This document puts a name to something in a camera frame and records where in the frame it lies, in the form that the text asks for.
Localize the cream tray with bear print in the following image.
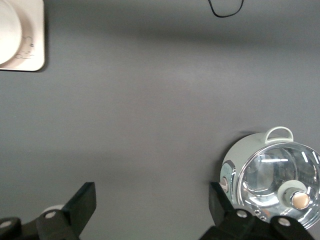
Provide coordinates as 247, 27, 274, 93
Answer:
0, 0, 46, 72

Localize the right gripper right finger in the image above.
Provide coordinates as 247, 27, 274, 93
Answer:
199, 181, 315, 240

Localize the pale green electric pot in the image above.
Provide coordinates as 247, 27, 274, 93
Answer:
221, 126, 320, 231

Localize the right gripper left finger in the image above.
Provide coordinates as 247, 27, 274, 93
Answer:
0, 181, 97, 240

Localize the glass pot lid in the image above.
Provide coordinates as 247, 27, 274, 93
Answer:
236, 142, 320, 231

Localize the thin black table cable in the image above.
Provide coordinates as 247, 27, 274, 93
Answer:
207, 0, 245, 18

